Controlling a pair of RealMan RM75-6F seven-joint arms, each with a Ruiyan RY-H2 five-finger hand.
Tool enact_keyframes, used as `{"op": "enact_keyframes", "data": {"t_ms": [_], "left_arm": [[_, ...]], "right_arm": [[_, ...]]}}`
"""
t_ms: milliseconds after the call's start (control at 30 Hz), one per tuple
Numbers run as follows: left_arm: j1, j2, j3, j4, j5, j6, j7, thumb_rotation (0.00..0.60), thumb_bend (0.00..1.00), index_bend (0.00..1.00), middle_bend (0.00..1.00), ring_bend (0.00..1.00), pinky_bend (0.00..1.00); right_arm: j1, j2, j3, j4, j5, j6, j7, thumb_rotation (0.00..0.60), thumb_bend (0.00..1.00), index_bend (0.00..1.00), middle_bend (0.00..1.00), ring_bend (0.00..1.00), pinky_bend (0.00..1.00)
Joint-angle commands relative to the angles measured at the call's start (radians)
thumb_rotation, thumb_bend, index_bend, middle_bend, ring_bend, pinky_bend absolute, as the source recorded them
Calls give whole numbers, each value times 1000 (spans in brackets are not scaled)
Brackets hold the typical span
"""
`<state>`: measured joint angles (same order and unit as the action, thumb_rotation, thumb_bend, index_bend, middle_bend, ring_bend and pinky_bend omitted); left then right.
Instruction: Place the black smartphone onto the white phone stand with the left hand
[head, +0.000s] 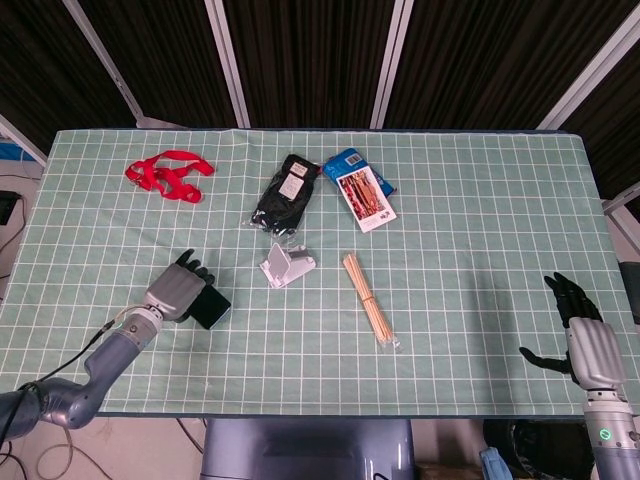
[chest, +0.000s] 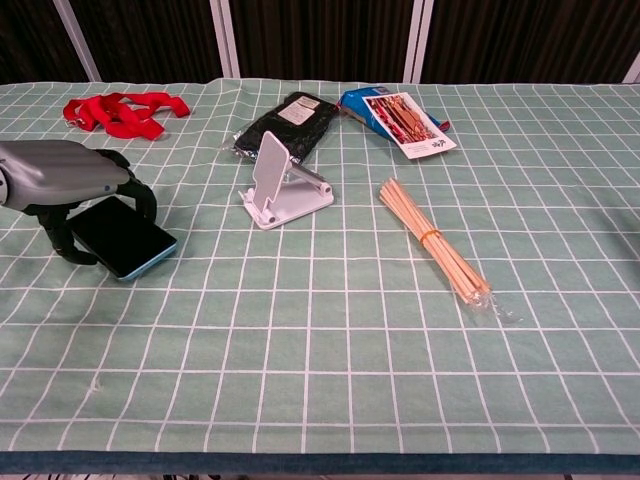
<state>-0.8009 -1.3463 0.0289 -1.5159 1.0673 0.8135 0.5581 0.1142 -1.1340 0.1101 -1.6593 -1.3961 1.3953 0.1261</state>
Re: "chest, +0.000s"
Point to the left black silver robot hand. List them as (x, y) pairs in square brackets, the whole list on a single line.
[(55, 170)]

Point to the black smartphone with blue edge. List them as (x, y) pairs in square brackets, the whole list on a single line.
[(122, 240)]

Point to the white folding phone stand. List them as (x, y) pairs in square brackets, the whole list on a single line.
[(295, 200)]

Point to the black gloves in plastic pack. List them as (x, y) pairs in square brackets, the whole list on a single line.
[(300, 130)]

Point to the green checkered tablecloth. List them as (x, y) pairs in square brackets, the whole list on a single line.
[(320, 360)]

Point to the blue packet with picture card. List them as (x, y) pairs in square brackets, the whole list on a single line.
[(400, 120)]

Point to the bundle of wooden sticks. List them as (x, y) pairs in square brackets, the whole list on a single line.
[(430, 235)]

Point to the white frame post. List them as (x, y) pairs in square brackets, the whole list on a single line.
[(632, 70), (77, 42), (417, 40), (225, 37)]

